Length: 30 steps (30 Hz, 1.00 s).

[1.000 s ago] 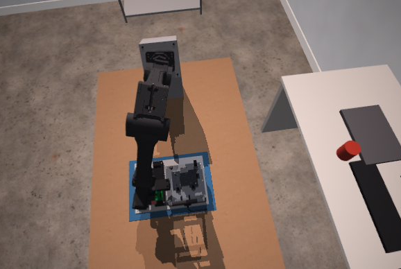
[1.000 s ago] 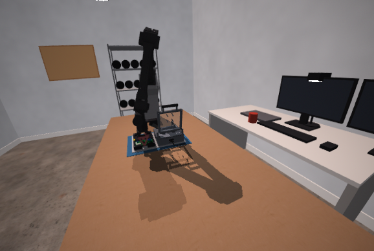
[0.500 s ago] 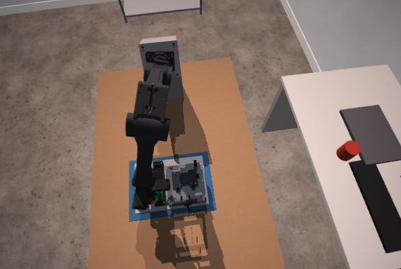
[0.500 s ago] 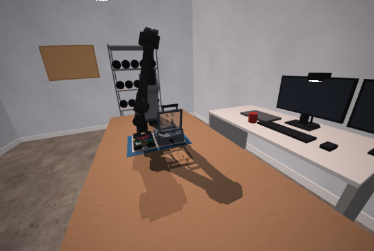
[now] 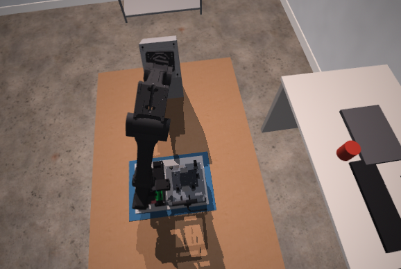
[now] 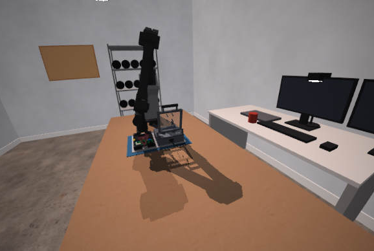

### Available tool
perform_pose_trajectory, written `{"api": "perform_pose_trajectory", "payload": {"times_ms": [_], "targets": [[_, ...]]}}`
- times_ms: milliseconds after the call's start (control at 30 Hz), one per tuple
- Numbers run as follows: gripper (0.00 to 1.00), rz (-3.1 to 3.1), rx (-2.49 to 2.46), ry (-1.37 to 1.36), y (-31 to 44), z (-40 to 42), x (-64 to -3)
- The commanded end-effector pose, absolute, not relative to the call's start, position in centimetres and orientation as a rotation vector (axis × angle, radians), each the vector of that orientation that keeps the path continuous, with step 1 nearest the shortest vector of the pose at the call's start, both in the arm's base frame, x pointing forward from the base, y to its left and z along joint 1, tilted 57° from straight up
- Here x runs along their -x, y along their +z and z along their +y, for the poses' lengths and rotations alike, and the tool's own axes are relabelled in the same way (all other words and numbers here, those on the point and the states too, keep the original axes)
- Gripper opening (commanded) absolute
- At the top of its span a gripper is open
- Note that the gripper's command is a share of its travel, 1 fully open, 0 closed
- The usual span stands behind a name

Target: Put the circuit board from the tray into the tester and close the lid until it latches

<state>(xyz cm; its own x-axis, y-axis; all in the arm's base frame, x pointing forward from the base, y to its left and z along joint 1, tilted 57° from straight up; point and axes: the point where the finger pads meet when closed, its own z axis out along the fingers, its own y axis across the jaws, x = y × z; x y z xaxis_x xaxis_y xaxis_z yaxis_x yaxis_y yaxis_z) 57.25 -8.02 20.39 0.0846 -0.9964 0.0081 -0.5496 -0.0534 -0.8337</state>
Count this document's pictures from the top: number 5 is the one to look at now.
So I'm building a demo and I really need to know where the green circuit board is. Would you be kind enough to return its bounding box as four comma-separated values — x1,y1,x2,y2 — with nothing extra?
155,191,163,201

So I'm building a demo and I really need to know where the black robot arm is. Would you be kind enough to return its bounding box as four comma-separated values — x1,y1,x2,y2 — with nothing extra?
126,51,175,210

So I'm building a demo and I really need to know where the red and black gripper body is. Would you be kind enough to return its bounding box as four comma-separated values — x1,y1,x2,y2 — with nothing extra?
147,196,155,204

